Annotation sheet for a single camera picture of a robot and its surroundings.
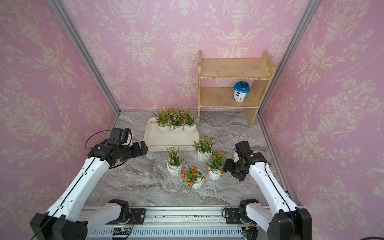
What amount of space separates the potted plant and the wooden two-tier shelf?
0.15 ft

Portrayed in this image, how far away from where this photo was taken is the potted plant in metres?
1.00

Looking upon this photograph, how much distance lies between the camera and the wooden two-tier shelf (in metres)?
0.81
